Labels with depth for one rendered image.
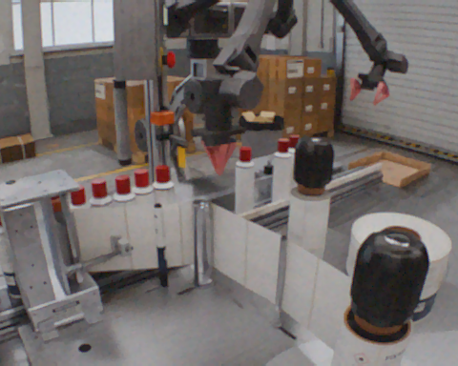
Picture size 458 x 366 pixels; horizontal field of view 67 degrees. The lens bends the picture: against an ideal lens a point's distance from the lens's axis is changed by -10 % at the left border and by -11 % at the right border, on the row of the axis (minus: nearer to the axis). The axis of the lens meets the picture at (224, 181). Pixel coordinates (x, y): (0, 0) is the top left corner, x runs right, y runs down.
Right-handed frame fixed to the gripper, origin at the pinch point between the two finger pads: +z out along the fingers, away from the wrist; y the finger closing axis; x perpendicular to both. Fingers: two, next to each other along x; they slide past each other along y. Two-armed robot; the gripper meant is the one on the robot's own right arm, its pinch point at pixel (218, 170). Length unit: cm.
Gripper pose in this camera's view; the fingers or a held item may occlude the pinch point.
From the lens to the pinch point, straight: 83.5
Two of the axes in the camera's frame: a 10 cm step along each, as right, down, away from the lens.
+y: 7.8, -2.2, 5.9
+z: 0.1, 9.4, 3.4
